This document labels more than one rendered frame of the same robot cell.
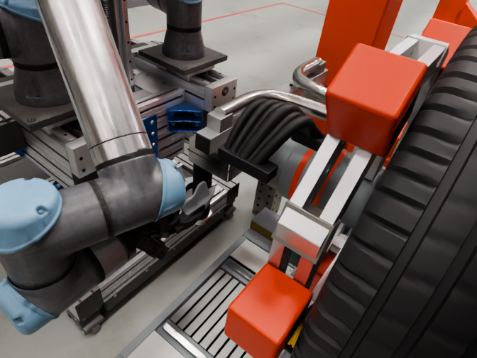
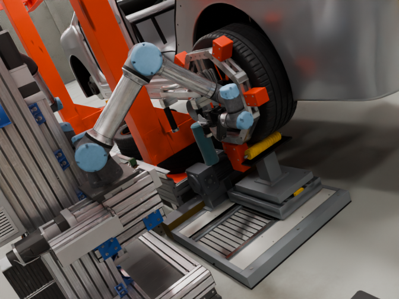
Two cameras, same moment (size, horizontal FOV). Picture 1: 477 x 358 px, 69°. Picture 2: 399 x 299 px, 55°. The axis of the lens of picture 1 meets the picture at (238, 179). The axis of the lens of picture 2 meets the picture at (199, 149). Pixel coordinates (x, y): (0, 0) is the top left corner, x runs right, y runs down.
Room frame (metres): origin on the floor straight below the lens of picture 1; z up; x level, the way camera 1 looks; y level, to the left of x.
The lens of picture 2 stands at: (-0.39, 1.67, 1.36)
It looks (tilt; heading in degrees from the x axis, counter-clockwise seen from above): 20 degrees down; 301
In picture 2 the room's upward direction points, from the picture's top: 22 degrees counter-clockwise
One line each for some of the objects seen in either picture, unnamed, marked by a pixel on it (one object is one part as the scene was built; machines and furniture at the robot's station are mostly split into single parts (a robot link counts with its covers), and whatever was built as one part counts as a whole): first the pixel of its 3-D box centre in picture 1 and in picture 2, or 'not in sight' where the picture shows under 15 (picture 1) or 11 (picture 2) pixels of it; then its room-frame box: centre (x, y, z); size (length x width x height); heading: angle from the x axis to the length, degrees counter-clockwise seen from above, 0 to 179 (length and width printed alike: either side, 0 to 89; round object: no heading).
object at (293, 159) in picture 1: (320, 177); (208, 102); (0.55, -0.16, 0.85); 0.21 x 0.14 x 0.14; 58
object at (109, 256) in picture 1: (101, 248); (228, 119); (0.31, 0.19, 0.85); 0.08 x 0.05 x 0.08; 58
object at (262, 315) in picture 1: (267, 312); (256, 96); (0.25, -0.06, 0.85); 0.09 x 0.08 x 0.07; 148
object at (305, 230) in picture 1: (353, 193); (217, 97); (0.52, -0.22, 0.85); 0.54 x 0.07 x 0.54; 148
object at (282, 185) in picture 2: not in sight; (267, 164); (0.43, -0.37, 0.32); 0.40 x 0.30 x 0.28; 148
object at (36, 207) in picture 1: (47, 226); (230, 98); (0.25, 0.21, 0.95); 0.11 x 0.08 x 0.11; 131
